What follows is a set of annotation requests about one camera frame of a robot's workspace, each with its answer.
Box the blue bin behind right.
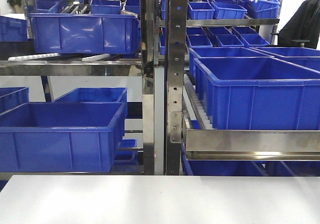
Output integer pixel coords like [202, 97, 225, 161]
[189, 47, 272, 77]

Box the small blue bin lower centre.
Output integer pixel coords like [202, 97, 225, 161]
[114, 139, 139, 165]

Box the small blue bin middle shelf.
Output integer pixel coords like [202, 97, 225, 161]
[214, 35, 244, 47]
[239, 34, 269, 48]
[186, 35, 213, 48]

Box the small blue bin shelf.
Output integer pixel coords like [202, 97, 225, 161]
[239, 34, 269, 48]
[187, 2, 215, 20]
[186, 35, 213, 48]
[211, 2, 248, 20]
[214, 35, 244, 47]

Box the blue bin behind lower left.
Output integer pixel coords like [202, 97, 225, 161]
[54, 87, 128, 114]

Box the stainless steel shelving rack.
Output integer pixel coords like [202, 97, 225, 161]
[0, 0, 320, 176]

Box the large blue bin right shelf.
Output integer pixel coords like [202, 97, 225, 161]
[194, 57, 320, 130]

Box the small blue bin top shelf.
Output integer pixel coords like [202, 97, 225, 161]
[211, 2, 248, 20]
[187, 2, 215, 20]

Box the small blue bin upper rear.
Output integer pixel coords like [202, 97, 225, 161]
[90, 0, 121, 15]

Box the large blue bin upper left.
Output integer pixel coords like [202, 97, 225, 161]
[28, 13, 140, 55]

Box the large blue bin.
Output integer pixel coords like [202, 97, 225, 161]
[28, 13, 140, 55]
[0, 102, 127, 172]

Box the large blue bin lower left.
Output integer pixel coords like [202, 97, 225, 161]
[0, 102, 127, 172]

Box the blue bin bottom right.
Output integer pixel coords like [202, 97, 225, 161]
[181, 145, 320, 176]

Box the small blue bin top right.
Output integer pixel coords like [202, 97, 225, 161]
[237, 0, 281, 20]

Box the blue bin far right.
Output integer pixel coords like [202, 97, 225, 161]
[252, 47, 320, 71]

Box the black office chair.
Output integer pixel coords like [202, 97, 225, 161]
[276, 0, 320, 49]

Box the blue bin upper far left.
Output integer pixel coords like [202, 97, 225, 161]
[0, 16, 28, 42]

